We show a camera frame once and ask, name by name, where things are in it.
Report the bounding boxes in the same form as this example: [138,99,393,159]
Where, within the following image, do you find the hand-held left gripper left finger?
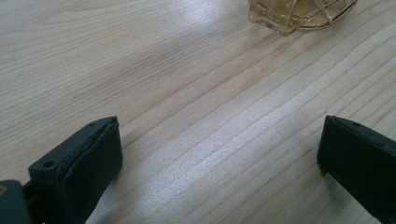
[27,116,124,224]

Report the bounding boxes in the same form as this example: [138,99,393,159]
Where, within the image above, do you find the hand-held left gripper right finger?
[317,114,396,224]

